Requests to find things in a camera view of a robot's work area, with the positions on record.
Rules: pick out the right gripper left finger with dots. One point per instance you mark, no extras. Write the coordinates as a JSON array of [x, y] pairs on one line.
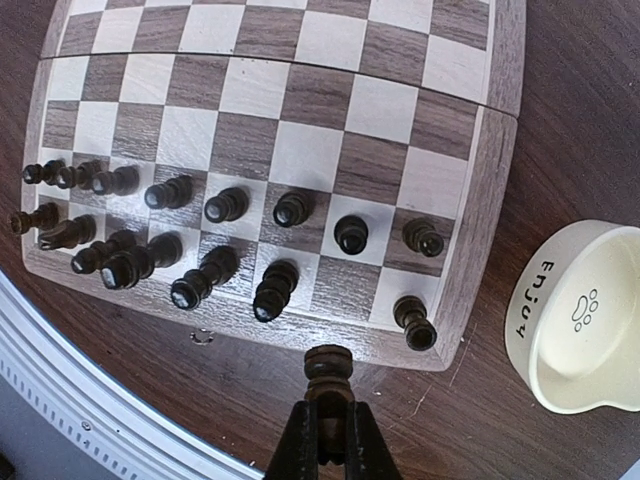
[[296, 455]]

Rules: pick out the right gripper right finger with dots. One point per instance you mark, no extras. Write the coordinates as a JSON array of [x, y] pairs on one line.
[[366, 453]]

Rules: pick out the dark knight chess piece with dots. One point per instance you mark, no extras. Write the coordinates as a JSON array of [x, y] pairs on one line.
[[328, 368]]

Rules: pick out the large dark chess piece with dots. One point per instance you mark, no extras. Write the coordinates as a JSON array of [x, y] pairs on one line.
[[273, 293]]

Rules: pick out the tall dark chess piece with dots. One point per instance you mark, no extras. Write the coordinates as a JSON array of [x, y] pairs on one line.
[[124, 269]]

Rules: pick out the black chess piece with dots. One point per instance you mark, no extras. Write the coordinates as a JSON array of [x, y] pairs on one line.
[[217, 267], [174, 193], [121, 182], [68, 234], [92, 258], [78, 177]]

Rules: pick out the wooden chess board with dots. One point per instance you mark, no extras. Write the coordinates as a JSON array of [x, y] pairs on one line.
[[388, 110]]

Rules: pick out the black pawn on board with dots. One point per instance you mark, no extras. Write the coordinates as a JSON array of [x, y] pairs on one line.
[[47, 173]]

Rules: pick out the corner black rook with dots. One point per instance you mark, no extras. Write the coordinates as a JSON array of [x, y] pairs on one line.
[[410, 314]]

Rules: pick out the cream cat-ear bowl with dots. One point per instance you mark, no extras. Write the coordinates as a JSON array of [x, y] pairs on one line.
[[572, 324]]

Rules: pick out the black rook piece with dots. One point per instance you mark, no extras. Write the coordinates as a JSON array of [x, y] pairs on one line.
[[45, 217]]

